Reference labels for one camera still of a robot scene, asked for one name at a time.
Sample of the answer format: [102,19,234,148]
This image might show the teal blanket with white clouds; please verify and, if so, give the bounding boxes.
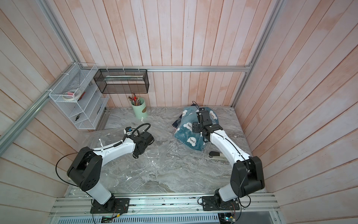
[174,106,219,151]

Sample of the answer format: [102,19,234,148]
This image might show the clear plastic vacuum bag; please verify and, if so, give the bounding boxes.
[100,127,176,194]

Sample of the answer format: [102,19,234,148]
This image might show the dark blue blanket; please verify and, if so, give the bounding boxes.
[172,118,181,128]

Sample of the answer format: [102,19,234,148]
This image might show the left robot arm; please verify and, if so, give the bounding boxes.
[67,131,154,208]

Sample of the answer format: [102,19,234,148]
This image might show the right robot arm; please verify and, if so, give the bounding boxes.
[193,108,265,207]

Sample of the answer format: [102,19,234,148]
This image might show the grey black stapler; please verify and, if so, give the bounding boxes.
[208,151,227,161]

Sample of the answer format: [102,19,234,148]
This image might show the mint green pencil cup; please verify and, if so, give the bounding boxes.
[132,97,148,120]

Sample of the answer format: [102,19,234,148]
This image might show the coloured pencils in cup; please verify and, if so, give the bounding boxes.
[128,93,141,106]

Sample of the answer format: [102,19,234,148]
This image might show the tape roll on shelf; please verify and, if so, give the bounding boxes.
[62,89,82,101]

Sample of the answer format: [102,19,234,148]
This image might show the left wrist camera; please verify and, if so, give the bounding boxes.
[124,127,133,136]

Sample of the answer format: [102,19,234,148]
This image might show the black mesh wall basket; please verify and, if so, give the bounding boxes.
[94,69,149,94]

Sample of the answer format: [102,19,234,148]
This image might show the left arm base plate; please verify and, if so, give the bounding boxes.
[90,197,130,214]

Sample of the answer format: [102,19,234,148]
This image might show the aluminium frame rail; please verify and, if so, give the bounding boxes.
[83,63,251,72]

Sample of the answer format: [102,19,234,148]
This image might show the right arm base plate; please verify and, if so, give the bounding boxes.
[201,195,240,211]

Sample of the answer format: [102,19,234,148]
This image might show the white wire mesh shelf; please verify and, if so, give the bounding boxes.
[49,63,109,130]

